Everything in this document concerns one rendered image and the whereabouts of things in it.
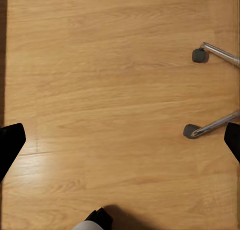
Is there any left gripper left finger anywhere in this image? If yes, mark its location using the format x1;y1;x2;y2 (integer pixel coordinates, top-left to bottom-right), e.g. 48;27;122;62
0;123;26;183

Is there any swivel chair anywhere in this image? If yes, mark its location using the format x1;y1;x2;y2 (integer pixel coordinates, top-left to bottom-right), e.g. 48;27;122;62
183;43;240;139

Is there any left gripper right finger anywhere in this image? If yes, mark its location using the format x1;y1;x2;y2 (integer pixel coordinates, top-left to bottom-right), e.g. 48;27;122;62
224;122;240;163

